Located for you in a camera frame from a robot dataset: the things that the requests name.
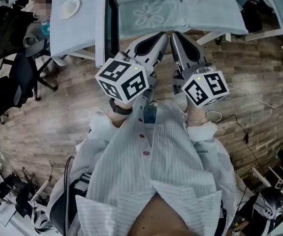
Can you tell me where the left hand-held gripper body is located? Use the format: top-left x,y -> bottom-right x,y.
94,50 -> 159,103

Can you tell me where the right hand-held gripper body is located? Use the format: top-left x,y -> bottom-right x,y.
172,62 -> 230,108

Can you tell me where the white microwave with black door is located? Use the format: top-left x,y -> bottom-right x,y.
94,0 -> 206,69

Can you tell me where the person's left forearm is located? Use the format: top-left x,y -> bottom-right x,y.
106,97 -> 135,129

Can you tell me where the person's right forearm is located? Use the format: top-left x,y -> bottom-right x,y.
185,102 -> 210,127

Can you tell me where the teal floral cloth mat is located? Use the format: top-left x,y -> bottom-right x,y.
118,0 -> 191,38

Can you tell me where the black wrist watch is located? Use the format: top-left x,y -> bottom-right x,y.
109,98 -> 134,116

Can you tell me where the light blue tablecloth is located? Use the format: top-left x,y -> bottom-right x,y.
50,0 -> 249,66

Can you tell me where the black bag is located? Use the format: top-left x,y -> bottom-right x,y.
240,0 -> 264,33

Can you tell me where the person's striped light shirt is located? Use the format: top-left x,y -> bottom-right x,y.
46,99 -> 238,236

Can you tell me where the empty white plate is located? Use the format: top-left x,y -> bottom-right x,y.
59,0 -> 82,20

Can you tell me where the white metal rack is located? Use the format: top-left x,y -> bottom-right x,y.
251,165 -> 283,190

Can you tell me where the black domed helmet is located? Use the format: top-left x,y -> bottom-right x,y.
258,186 -> 283,219

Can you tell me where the white rod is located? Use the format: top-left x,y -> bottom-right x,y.
30,179 -> 51,203

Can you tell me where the person's bare chest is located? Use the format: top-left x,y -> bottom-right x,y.
130,193 -> 190,236

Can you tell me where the white cluttered desk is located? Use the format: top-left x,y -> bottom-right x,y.
0,141 -> 46,236

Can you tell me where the coiled white cable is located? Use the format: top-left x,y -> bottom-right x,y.
206,110 -> 222,123

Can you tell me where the thin gold bracelet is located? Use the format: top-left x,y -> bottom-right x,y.
187,116 -> 209,124

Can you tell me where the white floor cable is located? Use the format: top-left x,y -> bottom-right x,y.
228,74 -> 283,109

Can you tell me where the black floor cable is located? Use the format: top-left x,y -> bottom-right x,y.
220,114 -> 264,168

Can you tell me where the thick black cable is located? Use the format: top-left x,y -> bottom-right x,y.
63,155 -> 76,236

